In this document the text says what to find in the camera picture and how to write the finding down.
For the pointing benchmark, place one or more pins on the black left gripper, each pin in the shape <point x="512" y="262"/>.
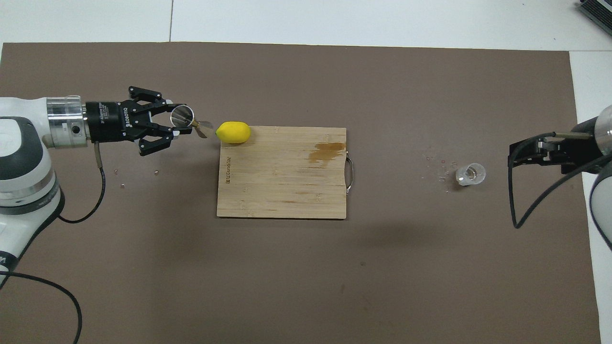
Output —
<point x="110" y="122"/>

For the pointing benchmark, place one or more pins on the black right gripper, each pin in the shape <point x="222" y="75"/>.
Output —
<point x="578" y="153"/>

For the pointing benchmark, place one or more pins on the metal double jigger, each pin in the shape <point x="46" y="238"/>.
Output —
<point x="205" y="128"/>

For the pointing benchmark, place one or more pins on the small clear glass cup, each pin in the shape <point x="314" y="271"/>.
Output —
<point x="470" y="174"/>

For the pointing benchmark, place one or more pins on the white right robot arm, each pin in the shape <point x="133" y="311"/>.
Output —
<point x="603" y="205"/>

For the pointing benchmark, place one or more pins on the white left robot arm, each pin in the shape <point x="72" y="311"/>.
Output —
<point x="21" y="157"/>

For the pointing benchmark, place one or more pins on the yellow lemon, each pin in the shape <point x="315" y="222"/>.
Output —
<point x="233" y="132"/>

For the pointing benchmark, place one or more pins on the wooden cutting board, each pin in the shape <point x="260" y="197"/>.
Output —
<point x="282" y="177"/>

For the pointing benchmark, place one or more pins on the grey ribbed metal box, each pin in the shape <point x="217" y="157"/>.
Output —
<point x="600" y="12"/>

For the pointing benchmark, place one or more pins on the brown table mat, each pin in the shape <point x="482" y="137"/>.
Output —
<point x="287" y="286"/>

